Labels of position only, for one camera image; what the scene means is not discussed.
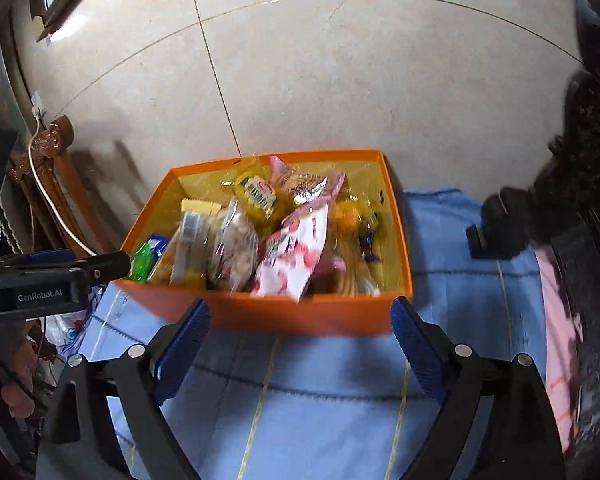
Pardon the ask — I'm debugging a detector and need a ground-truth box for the wooden chair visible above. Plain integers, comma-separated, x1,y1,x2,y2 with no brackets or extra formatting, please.
7,115,116,261

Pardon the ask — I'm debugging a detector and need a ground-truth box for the pink snack packet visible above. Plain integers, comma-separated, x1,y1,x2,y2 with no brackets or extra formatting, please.
269,156,347,208

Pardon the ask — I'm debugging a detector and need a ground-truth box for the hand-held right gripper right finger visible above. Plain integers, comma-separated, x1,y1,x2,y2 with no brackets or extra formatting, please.
390,296,566,480

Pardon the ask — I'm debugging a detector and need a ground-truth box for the small blue candy packet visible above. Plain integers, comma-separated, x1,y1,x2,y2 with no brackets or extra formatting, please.
357,232,382,264

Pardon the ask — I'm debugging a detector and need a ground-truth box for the clear plastic bag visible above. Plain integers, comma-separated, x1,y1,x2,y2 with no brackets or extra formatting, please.
45,285,106,361

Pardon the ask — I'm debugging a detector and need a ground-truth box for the yellow candy bag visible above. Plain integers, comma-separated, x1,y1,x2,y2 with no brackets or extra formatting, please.
329,195,382,243

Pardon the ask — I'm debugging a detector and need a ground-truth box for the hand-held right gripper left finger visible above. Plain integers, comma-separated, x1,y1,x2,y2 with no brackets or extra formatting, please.
35,298,213,480

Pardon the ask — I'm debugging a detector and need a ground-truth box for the clear packet of white balls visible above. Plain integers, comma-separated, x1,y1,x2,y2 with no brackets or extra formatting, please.
209,204,260,292

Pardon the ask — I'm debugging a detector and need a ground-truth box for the person's left hand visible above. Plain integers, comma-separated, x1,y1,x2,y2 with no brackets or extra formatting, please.
0,327,37,417

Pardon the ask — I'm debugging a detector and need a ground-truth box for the yellow cracker packet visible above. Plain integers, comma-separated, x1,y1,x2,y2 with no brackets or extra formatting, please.
167,199,223,290

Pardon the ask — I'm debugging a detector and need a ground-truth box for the white cable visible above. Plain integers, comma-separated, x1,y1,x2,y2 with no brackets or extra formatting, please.
27,105,98,257

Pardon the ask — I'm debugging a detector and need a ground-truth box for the orange cardboard box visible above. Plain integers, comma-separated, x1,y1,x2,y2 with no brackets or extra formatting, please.
114,148,414,337

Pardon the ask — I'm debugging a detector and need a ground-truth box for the white red printed snack packet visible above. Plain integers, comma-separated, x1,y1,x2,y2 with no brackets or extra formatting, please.
250,204,330,303

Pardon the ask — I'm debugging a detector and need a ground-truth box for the green snack packet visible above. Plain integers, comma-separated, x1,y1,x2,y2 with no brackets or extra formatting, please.
129,234,170,282

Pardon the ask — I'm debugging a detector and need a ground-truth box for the pink cloth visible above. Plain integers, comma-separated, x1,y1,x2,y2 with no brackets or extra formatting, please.
535,247,586,456

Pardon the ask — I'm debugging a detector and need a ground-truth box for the yellow snack packet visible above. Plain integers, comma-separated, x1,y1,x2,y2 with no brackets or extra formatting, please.
230,169,282,225

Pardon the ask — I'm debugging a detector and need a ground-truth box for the blue checked tablecloth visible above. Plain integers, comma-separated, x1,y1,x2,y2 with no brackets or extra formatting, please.
80,189,548,480

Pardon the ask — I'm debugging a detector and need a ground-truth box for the clear packet of pale biscuits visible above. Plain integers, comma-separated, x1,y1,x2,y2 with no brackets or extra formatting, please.
325,245,381,295

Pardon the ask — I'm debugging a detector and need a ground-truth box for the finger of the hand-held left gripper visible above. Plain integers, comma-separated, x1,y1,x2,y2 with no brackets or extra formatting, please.
77,251,132,283

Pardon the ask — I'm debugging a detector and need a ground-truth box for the dark carved furniture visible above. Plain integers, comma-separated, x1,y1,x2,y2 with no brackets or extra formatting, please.
467,0,600,480

